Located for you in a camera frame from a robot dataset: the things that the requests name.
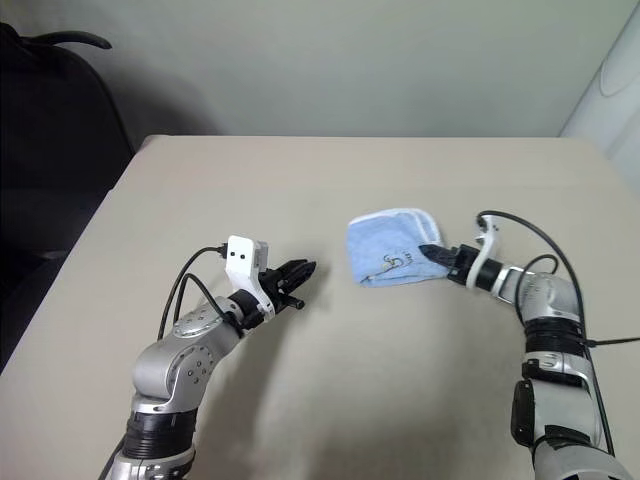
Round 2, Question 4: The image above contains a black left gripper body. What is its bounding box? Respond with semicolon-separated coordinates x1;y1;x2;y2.
258;266;307;310

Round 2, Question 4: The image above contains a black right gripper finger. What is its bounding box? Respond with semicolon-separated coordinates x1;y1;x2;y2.
418;243;458;268

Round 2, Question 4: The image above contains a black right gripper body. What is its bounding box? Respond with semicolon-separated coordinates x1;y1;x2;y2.
446;243;481;287

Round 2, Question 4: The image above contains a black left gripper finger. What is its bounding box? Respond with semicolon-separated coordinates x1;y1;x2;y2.
283;271;317;293
279;259;319;279

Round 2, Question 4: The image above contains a light blue towel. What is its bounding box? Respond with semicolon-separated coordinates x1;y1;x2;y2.
347;206;451;289

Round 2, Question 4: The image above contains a black padded chair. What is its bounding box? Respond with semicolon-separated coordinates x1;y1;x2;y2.
0;22;137;286

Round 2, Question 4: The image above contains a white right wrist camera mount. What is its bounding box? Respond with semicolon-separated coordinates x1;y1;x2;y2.
469;214;502;291

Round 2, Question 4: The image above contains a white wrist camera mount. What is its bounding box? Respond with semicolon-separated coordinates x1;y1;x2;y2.
469;214;502;291
223;235;276;322

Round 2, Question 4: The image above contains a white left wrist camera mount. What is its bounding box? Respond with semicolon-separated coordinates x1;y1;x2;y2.
223;235;276;322

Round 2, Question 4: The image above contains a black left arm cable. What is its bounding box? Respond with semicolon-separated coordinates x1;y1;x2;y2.
157;242;232;342

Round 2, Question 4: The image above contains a black curved chair handle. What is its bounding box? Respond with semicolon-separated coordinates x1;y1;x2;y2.
27;30;113;51

